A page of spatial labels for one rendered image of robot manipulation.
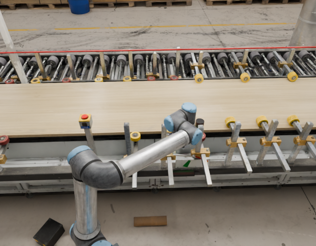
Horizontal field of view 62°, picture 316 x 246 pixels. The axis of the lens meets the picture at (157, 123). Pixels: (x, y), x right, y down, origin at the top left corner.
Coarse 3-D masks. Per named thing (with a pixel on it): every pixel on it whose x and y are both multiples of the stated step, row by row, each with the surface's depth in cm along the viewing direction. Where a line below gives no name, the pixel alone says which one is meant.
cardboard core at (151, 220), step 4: (152, 216) 240; (156, 216) 240; (160, 216) 240; (164, 216) 239; (136, 220) 236; (140, 220) 236; (144, 220) 236; (148, 220) 236; (152, 220) 236; (156, 220) 236; (160, 220) 236; (164, 220) 236; (136, 224) 235; (140, 224) 236; (144, 224) 236; (148, 224) 236; (152, 224) 236; (156, 224) 236; (160, 224) 236; (164, 224) 237
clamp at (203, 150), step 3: (192, 150) 193; (201, 150) 193; (204, 150) 193; (192, 153) 192; (195, 153) 191; (198, 153) 191; (201, 153) 191; (204, 153) 192; (207, 153) 192; (198, 156) 193; (207, 156) 194
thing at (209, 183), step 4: (204, 156) 190; (204, 160) 187; (204, 164) 184; (204, 168) 182; (208, 168) 182; (204, 172) 182; (208, 172) 179; (208, 176) 177; (208, 180) 174; (208, 184) 172
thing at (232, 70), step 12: (24, 60) 312; (60, 60) 314; (144, 60) 318; (228, 60) 323; (24, 72) 321; (60, 72) 304; (96, 72) 304; (108, 72) 326; (180, 72) 304; (216, 72) 304; (252, 72) 310; (276, 72) 304
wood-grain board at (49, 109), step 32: (0, 96) 238; (32, 96) 238; (64, 96) 238; (96, 96) 238; (128, 96) 238; (160, 96) 238; (192, 96) 238; (224, 96) 238; (256, 96) 238; (288, 96) 238; (0, 128) 206; (32, 128) 206; (64, 128) 206; (96, 128) 206; (160, 128) 206; (224, 128) 206; (256, 128) 206; (288, 128) 207
